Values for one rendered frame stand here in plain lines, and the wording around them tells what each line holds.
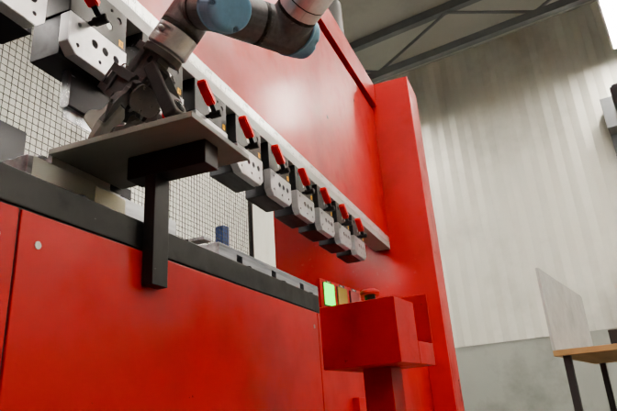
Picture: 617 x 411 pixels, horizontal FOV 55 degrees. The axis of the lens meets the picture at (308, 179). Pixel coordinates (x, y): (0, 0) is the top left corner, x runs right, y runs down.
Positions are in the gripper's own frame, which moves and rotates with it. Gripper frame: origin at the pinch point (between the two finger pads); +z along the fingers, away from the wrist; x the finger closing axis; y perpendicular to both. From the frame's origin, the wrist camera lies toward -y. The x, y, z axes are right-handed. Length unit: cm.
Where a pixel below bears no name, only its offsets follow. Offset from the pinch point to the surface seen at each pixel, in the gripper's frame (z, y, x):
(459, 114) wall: -280, 224, -745
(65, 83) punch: -6.0, 12.6, 4.7
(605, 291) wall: -145, -60, -718
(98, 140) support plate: -1.6, -6.2, 8.7
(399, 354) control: 2, -51, -37
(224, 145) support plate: -11.7, -18.3, -2.1
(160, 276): 10.3, -23.4, -0.2
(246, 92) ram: -31, 28, -58
